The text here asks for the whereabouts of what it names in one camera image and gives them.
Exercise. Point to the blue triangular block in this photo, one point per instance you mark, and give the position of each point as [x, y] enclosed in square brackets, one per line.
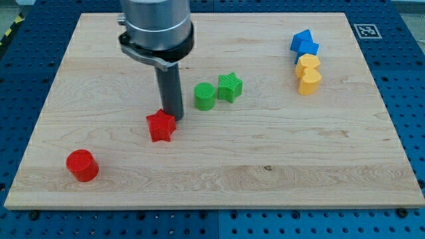
[298, 38]

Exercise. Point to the red star block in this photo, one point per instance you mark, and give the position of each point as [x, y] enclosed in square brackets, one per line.
[161, 126]

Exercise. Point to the yellow heart block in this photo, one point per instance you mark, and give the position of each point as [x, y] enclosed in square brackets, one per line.
[307, 61]

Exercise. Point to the blue cube block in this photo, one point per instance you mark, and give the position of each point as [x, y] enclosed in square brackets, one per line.
[306, 47]

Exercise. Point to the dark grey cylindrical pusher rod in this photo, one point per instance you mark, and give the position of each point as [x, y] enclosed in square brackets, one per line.
[170, 91]

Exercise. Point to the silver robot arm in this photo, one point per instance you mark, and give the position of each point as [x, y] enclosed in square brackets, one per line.
[159, 33]

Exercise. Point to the white fiducial marker tag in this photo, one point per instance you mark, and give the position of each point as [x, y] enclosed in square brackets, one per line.
[367, 31]

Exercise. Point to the green star block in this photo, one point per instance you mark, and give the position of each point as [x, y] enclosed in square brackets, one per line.
[229, 87]

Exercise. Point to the green cylinder block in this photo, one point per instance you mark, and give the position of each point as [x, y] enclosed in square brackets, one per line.
[204, 96]

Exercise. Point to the yellow rounded block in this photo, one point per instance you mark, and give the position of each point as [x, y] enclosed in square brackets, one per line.
[309, 81]

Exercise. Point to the light wooden board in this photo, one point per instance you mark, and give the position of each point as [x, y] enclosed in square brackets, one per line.
[271, 148]

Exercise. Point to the red cylinder block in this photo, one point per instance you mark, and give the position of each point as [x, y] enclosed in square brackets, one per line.
[82, 164]

